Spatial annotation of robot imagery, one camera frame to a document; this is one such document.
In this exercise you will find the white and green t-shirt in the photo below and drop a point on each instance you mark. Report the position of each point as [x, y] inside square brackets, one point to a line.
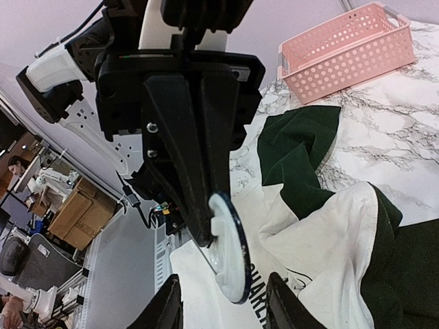
[344, 257]

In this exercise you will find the pink plastic perforated basket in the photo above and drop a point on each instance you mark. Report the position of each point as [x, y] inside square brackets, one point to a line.
[355, 47]

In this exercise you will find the round blue picture badge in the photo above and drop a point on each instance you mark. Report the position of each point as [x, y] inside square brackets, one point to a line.
[229, 253]

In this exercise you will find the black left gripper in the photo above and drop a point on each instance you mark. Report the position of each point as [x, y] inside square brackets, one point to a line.
[188, 107]

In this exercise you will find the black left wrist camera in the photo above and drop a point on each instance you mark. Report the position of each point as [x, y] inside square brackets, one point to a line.
[223, 15]

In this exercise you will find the brown cardboard boxes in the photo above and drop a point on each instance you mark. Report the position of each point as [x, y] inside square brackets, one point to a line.
[82, 216]

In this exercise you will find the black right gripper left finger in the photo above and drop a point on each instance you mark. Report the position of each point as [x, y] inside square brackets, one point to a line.
[165, 310]

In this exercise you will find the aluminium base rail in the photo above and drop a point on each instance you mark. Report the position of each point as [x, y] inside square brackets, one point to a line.
[127, 263]

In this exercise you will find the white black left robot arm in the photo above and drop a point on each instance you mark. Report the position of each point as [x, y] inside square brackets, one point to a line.
[53, 83]

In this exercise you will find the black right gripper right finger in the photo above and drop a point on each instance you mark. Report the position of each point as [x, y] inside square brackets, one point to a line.
[284, 309]

